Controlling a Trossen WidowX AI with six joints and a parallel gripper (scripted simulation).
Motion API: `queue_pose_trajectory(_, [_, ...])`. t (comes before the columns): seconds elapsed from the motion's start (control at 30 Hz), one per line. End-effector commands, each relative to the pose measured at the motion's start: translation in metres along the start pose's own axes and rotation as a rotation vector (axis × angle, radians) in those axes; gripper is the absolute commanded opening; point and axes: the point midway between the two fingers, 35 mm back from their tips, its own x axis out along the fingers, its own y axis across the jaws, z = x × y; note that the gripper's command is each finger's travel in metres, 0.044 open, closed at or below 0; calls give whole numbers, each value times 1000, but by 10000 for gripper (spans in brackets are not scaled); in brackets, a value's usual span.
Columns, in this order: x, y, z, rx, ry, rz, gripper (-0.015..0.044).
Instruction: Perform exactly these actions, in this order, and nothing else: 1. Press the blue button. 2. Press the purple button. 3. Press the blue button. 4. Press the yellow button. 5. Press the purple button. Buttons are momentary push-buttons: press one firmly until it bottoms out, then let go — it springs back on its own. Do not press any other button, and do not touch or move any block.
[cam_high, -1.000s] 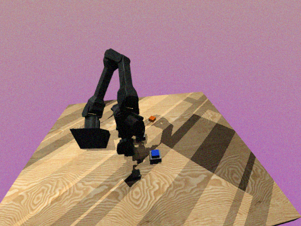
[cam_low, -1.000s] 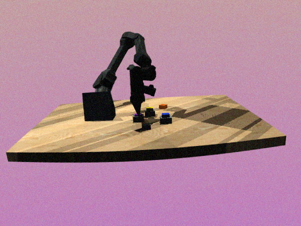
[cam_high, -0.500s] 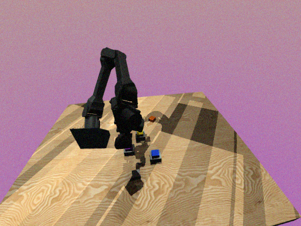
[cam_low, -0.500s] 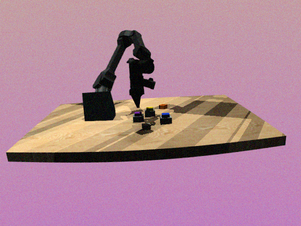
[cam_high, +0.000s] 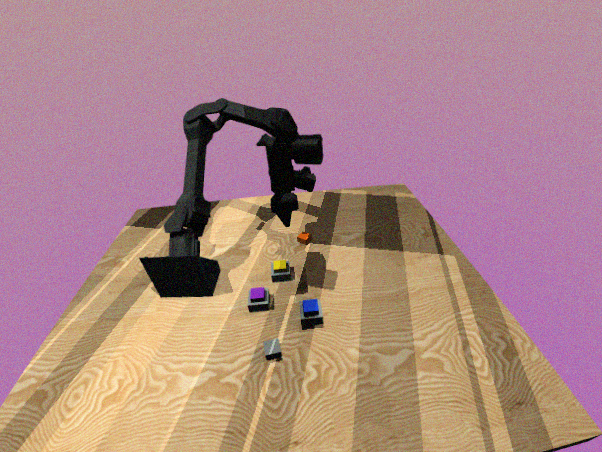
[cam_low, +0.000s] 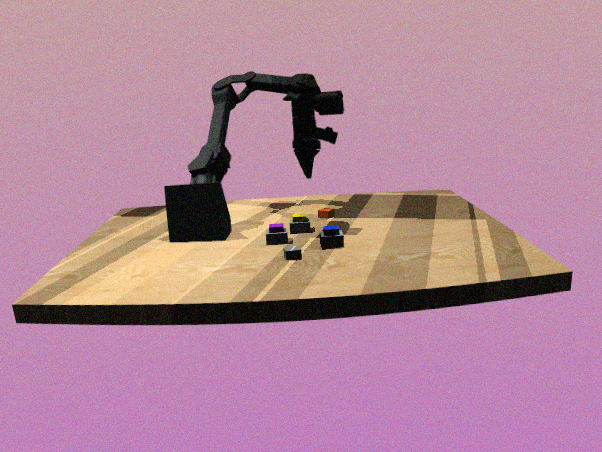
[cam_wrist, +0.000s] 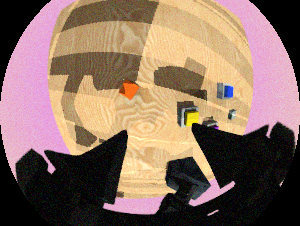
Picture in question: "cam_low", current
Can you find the blue button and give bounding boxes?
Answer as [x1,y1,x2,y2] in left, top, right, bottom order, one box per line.
[320,225,344,248]

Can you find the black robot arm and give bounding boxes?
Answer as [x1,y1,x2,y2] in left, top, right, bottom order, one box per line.
[188,71,344,184]

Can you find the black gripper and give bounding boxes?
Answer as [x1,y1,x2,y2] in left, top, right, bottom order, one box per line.
[292,116,321,178]

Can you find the orange block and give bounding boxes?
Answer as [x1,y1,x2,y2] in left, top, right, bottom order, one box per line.
[318,208,335,218]

